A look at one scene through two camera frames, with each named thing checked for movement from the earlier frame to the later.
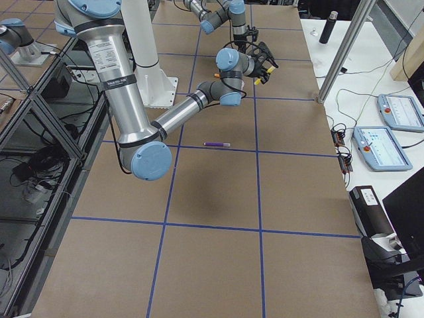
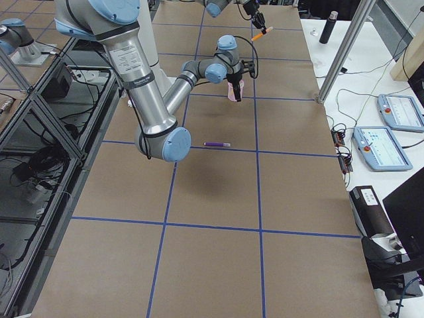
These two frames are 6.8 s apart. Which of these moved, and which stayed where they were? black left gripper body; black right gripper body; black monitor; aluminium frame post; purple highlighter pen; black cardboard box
Moved: black left gripper body; black right gripper body
Stayed: black monitor; purple highlighter pen; aluminium frame post; black cardboard box
